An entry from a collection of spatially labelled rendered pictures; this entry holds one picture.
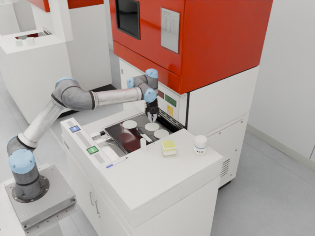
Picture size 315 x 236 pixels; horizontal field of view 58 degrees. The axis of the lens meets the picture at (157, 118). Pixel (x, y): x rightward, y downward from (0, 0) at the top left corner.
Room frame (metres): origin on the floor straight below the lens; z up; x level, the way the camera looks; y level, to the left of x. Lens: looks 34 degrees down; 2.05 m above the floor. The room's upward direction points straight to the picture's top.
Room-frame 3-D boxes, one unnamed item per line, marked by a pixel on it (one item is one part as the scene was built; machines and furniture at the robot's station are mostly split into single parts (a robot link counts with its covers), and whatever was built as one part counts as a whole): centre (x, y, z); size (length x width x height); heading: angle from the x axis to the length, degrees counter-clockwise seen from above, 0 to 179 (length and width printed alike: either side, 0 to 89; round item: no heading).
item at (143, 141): (1.27, 0.07, 1.03); 0.06 x 0.04 x 0.13; 126
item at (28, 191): (1.04, 0.68, 0.94); 0.15 x 0.15 x 0.10
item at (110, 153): (1.36, 0.33, 0.87); 0.36 x 0.08 x 0.03; 36
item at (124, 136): (1.53, 0.12, 0.90); 0.34 x 0.34 x 0.01; 36
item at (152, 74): (1.54, 0.04, 1.29); 0.09 x 0.08 x 0.11; 119
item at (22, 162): (1.05, 0.68, 1.05); 0.13 x 0.12 x 0.14; 29
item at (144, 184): (1.16, -0.03, 0.89); 0.62 x 0.35 x 0.14; 126
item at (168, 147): (1.24, -0.06, 1.00); 0.07 x 0.07 x 0.07; 12
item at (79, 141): (1.37, 0.46, 0.89); 0.55 x 0.09 x 0.14; 36
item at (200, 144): (1.25, -0.25, 1.01); 0.07 x 0.07 x 0.10
